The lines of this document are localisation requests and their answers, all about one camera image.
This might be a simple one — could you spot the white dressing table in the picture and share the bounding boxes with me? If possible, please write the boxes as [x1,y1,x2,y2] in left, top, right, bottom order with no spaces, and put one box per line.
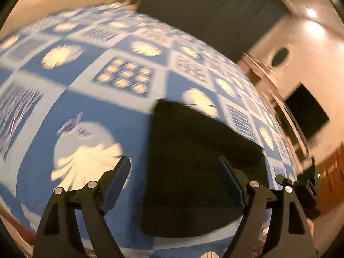
[238,52,283,89]

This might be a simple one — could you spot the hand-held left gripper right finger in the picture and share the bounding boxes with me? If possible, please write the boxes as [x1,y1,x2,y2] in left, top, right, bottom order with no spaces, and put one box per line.
[216,155,316,258]

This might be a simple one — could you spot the dark green curtain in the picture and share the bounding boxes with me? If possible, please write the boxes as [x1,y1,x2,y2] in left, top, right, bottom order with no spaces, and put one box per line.
[137,0,292,62]

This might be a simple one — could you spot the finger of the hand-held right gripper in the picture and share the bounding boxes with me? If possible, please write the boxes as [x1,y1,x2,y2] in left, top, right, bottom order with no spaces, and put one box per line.
[275,174,299,191]

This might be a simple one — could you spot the blue patterned bedsheet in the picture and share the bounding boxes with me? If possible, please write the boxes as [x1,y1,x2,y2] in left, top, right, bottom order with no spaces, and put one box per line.
[0,3,299,258]

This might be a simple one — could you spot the cream television stand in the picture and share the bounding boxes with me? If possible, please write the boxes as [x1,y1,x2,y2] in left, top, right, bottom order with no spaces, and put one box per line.
[269,91,309,164]

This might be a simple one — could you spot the brown wooden cabinet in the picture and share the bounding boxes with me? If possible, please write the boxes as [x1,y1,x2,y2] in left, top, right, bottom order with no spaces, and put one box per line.
[318,145,344,215]

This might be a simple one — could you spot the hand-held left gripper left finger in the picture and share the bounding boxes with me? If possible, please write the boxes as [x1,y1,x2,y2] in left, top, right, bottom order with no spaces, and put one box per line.
[32,156,132,258]

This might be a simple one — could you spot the black television screen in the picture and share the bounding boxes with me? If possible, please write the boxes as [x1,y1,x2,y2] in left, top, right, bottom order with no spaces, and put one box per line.
[283,83,330,140]

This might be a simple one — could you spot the black pants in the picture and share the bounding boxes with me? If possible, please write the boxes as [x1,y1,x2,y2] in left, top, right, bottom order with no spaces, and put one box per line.
[141,98,270,238]

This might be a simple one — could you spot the oval vanity mirror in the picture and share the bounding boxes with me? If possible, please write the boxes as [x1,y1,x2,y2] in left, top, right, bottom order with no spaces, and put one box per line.
[269,47,291,68]

